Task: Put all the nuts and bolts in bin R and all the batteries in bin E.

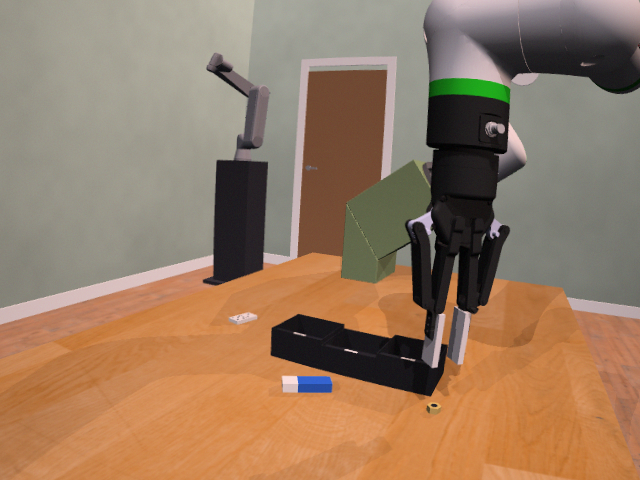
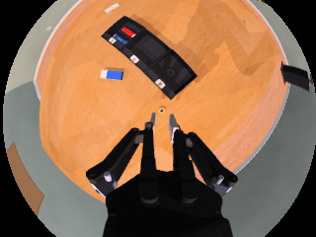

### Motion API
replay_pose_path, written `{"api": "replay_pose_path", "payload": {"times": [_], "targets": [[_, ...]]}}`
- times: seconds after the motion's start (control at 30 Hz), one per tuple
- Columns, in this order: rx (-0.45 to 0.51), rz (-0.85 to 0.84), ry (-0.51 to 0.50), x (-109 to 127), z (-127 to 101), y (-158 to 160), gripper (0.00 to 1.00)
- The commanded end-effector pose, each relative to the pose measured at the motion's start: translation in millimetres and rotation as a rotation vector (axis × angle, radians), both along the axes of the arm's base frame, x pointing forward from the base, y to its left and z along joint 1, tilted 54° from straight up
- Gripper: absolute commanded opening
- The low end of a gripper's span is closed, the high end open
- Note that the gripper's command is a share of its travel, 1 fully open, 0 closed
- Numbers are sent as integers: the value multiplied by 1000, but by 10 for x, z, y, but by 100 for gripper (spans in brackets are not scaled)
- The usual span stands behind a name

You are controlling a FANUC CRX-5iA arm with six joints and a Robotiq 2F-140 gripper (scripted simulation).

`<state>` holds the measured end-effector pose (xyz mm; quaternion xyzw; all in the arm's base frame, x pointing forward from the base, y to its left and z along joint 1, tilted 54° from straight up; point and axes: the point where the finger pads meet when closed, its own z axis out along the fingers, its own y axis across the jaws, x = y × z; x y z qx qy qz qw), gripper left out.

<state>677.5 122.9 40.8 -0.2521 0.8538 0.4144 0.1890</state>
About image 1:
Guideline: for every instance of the blue and white eraser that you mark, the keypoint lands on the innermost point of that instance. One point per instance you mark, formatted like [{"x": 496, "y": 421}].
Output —
[{"x": 306, "y": 384}]

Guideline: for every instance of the white domino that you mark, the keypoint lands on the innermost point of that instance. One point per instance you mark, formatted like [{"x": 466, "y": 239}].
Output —
[{"x": 242, "y": 318}]

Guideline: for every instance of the brass hex nut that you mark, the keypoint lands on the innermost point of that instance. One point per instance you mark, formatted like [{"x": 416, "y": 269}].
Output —
[{"x": 433, "y": 408}]

